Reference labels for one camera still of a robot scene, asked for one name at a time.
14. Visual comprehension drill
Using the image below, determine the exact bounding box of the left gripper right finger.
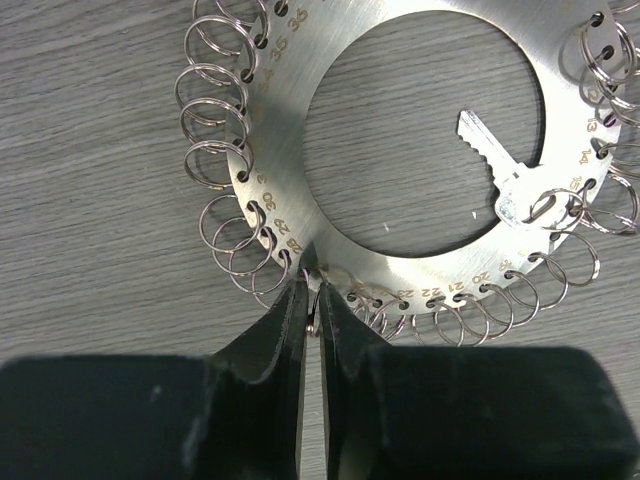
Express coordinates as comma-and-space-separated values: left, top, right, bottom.
318, 284, 639, 479

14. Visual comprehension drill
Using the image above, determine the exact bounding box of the silver key on disc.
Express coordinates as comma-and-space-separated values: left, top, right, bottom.
457, 109, 580, 231

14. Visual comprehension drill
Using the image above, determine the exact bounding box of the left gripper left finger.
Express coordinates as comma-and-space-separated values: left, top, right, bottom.
1, 281, 309, 479

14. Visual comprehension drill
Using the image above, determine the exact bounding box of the metal disc with keyrings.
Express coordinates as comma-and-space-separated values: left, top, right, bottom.
173, 1, 639, 346

